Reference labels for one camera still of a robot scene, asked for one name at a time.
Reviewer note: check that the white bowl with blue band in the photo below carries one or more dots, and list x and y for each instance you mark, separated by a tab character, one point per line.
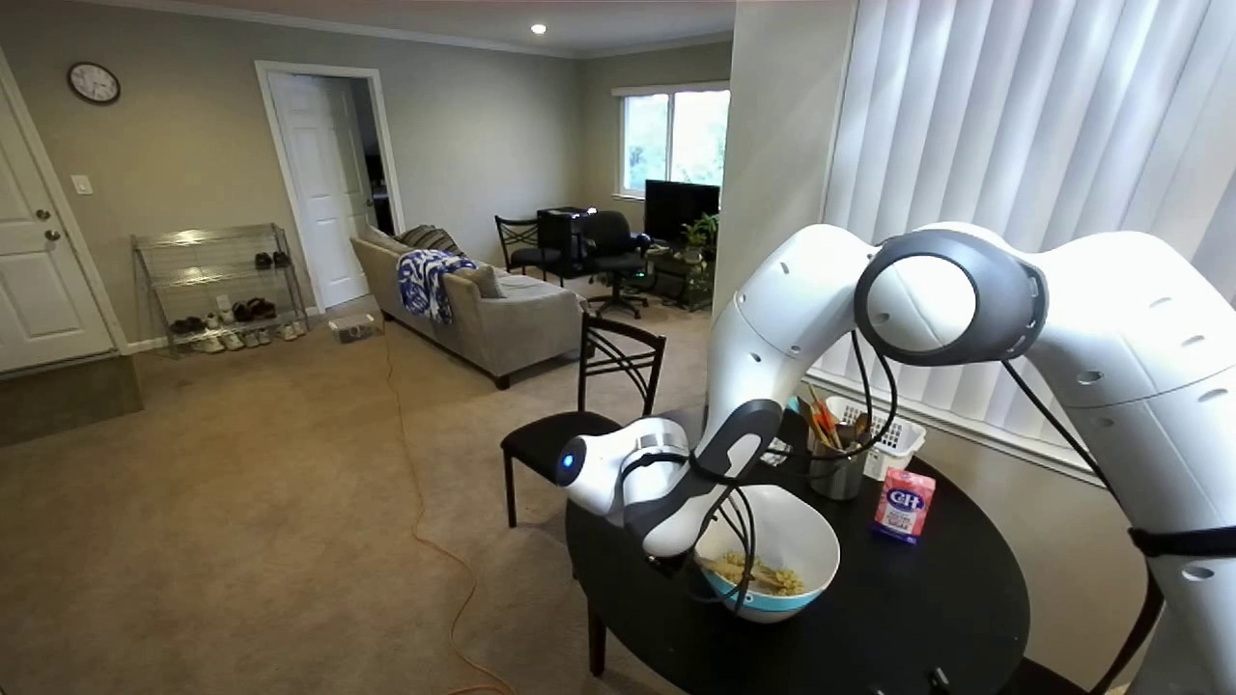
781	530

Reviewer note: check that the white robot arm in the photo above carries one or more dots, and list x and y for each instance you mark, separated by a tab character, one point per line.
1129	337

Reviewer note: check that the black office chair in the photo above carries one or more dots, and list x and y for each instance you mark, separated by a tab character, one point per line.
614	252

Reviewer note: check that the black metal chair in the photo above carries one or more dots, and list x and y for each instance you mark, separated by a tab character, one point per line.
603	347

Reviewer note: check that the beige sofa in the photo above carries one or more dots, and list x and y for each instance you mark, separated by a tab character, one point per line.
491	317

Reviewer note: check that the black television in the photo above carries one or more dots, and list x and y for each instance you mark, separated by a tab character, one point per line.
672	204

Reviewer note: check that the blue white throw blanket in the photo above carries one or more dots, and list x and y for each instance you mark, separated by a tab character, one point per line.
424	279

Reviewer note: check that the yellow noodles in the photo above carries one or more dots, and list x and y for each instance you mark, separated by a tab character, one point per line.
760	577

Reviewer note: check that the steel utensil holder cup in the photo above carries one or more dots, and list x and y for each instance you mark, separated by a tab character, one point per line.
835	472

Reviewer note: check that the white plastic basket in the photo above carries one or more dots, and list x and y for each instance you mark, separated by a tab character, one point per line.
894	449

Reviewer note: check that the pink sugar carton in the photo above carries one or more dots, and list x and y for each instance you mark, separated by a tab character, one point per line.
903	505

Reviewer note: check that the glass shoe shelf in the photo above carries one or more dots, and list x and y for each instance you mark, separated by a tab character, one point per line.
222	285

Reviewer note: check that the round black table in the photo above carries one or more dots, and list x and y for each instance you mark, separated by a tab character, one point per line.
896	619

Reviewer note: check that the white vertical blinds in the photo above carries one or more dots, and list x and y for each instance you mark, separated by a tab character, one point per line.
1043	122

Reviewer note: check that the white front door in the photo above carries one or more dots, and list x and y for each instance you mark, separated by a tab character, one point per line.
49	305

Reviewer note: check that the round wall clock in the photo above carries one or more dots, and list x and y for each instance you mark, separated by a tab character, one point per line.
93	82

